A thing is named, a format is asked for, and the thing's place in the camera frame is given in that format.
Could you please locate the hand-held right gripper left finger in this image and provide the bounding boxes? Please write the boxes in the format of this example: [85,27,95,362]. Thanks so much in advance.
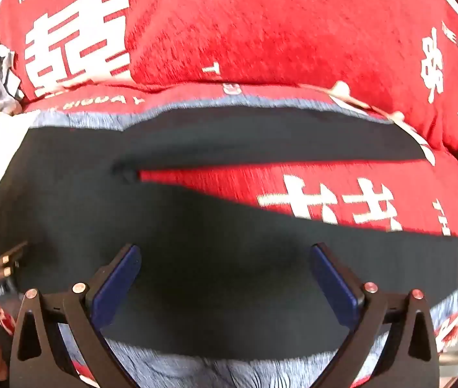
[8,243,143,388]

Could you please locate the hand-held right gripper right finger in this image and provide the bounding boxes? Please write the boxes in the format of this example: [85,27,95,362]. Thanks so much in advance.
[310,242,441,388]

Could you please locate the black pants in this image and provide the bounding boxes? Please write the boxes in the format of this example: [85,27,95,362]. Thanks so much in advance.
[0,104,458,361]

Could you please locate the red printed bed sheet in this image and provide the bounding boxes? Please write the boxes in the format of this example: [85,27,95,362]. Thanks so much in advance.
[0,81,458,388]

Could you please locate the folded red printed quilt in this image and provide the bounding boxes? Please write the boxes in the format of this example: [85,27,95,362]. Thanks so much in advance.
[0,0,458,103]

